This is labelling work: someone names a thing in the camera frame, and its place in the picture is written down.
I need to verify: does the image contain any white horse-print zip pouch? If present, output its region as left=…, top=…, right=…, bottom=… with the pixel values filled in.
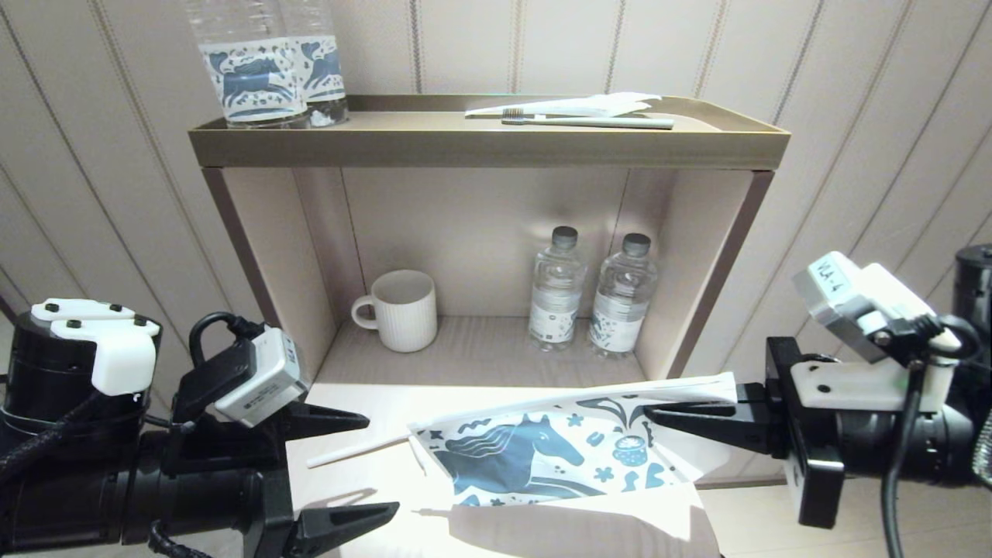
left=408, top=372, right=739, bottom=508

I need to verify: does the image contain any white wrapped toothbrush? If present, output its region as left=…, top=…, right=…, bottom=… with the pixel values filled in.
left=307, top=434, right=412, bottom=469

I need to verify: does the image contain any white ribbed ceramic mug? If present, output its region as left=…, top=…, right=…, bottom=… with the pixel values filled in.
left=350, top=270, right=439, bottom=354

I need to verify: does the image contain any small clear water bottle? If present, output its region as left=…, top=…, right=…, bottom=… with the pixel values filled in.
left=587, top=233, right=660, bottom=359
left=529, top=226, right=587, bottom=352

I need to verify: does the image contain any beige open shelf cabinet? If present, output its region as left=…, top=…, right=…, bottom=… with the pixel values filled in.
left=201, top=167, right=776, bottom=404

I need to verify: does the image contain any grey-green toothbrush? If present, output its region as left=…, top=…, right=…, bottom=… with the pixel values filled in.
left=501, top=108, right=675, bottom=130

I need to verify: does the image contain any brass coloured tray shelf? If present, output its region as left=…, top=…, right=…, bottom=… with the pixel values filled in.
left=188, top=95, right=791, bottom=171

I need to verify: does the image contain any white paper wrapper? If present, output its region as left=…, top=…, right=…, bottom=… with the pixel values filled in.
left=465, top=92, right=662, bottom=119

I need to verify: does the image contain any large bottle horse print label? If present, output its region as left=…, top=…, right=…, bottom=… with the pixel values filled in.
left=277, top=0, right=350, bottom=127
left=186, top=0, right=309, bottom=129

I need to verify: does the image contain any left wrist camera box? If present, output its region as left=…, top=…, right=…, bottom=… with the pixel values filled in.
left=172, top=325, right=311, bottom=429

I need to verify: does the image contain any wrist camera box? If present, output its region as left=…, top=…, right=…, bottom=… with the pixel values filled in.
left=790, top=251, right=958, bottom=412
left=172, top=325, right=311, bottom=429

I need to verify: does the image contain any right camera black cable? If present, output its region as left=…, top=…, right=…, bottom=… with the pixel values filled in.
left=883, top=314, right=981, bottom=558

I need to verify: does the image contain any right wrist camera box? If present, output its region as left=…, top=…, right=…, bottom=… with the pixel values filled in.
left=790, top=251, right=958, bottom=412

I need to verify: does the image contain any left camera short black cable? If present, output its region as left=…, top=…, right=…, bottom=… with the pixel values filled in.
left=188, top=312, right=264, bottom=365

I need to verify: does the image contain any left arm braided black cable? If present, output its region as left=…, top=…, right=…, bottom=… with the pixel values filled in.
left=0, top=391, right=202, bottom=558

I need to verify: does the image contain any arm braided black cable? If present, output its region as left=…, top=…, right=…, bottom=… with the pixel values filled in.
left=0, top=391, right=202, bottom=558
left=969, top=403, right=992, bottom=489

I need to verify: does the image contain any right arm braided black cable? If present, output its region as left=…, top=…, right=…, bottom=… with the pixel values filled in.
left=969, top=403, right=992, bottom=489

